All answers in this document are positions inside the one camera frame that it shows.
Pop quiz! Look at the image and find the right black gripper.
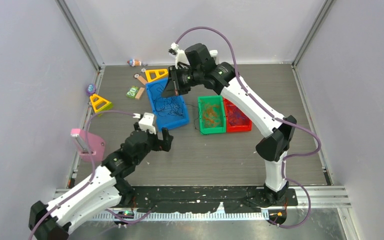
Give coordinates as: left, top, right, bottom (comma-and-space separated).
161, 65, 203, 99

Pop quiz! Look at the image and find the orange cable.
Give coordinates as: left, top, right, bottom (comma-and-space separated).
202, 102, 224, 128

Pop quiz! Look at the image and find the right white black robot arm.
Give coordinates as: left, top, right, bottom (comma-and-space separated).
161, 43, 297, 205

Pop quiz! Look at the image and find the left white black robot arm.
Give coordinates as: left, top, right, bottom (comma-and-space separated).
28, 126, 174, 240

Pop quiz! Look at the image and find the blue plastic bin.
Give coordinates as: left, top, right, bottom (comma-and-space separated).
145, 77, 190, 131

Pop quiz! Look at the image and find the tan wooden block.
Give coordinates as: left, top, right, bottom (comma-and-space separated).
135, 87, 145, 100

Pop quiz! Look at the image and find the small colourful figurine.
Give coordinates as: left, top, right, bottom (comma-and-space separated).
126, 58, 143, 67

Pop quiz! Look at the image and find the green plastic bin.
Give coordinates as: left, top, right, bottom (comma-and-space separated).
197, 95, 227, 135

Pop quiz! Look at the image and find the white metronome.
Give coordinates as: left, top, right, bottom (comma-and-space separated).
209, 49, 220, 65

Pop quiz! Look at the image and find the pink tape dispenser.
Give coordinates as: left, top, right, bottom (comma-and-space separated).
70, 128, 106, 164

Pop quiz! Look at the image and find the red plastic bin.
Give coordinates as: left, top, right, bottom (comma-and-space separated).
223, 98, 253, 133

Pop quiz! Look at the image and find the yellow triangle toy on green block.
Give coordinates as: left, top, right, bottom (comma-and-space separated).
89, 93, 113, 116

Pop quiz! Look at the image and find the purple round toy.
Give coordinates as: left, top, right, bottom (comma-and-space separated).
86, 83, 97, 97

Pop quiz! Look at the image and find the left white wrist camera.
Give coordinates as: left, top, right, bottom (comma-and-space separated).
133, 112, 157, 135

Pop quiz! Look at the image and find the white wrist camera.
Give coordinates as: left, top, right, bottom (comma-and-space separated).
168, 42, 190, 69
133, 112, 157, 135

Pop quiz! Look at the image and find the tan strap with ring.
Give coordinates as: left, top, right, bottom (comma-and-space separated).
133, 73, 149, 86

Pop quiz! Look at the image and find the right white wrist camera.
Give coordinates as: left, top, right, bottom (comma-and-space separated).
168, 42, 190, 69

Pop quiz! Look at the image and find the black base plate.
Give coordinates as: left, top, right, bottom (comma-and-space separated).
117, 185, 298, 214

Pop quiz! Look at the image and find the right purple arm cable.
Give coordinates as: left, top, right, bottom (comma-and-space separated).
175, 26, 322, 230

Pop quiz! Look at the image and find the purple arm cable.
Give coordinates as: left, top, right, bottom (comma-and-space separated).
175, 26, 322, 230
27, 110, 138, 240

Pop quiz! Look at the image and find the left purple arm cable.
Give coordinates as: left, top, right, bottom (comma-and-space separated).
27, 110, 138, 240

